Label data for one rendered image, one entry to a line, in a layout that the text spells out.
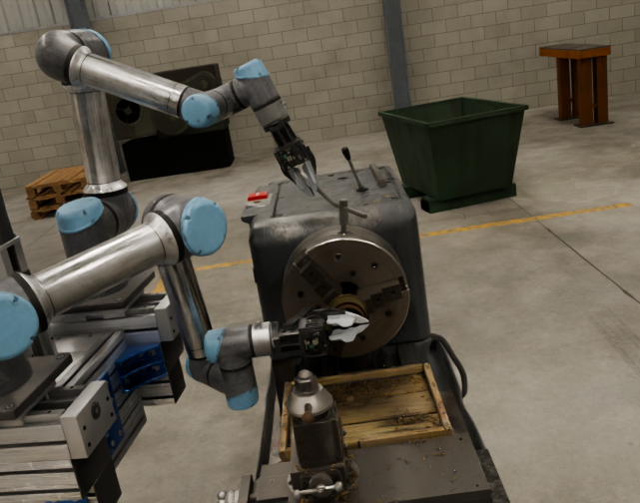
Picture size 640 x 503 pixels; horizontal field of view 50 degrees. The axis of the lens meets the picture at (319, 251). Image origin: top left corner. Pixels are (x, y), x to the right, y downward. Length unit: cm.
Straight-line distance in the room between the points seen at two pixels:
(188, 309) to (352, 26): 1012
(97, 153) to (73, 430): 79
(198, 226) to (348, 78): 1023
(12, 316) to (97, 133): 75
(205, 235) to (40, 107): 1100
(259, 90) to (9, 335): 81
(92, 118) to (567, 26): 1081
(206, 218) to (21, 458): 57
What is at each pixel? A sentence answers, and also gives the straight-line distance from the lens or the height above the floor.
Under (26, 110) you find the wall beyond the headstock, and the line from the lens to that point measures 1242.
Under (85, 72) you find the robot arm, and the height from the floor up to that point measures 170.
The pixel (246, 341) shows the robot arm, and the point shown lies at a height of 110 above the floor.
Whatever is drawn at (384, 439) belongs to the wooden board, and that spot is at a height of 90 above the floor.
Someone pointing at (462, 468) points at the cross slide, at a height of 97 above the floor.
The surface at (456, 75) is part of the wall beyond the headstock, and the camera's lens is 1178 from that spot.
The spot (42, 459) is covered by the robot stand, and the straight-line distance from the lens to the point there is 144.
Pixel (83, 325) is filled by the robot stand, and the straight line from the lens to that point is 187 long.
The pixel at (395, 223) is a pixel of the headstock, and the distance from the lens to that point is 181.
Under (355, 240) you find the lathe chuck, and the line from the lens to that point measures 165.
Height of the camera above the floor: 171
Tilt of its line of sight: 17 degrees down
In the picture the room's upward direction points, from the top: 9 degrees counter-clockwise
